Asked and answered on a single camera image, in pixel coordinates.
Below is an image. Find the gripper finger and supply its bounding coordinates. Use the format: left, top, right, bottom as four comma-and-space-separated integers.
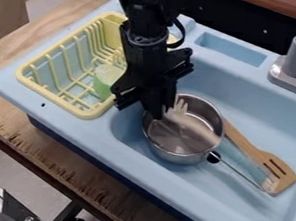
109, 83, 141, 113
137, 81, 178, 122

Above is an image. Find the silver pot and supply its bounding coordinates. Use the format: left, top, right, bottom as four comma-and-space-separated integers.
134, 88, 287, 196

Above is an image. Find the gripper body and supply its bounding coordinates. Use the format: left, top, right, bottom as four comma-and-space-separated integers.
108, 27, 200, 112

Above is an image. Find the wooden spatula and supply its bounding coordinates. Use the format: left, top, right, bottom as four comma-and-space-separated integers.
213, 118, 296, 200

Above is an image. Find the blue toy sink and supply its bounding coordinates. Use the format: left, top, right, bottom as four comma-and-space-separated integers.
0, 0, 296, 221

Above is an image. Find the light green cup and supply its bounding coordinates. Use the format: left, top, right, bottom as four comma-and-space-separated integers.
88, 61, 127, 103

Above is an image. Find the yellow dish rack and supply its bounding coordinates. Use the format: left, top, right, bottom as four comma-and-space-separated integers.
10, 1, 185, 130

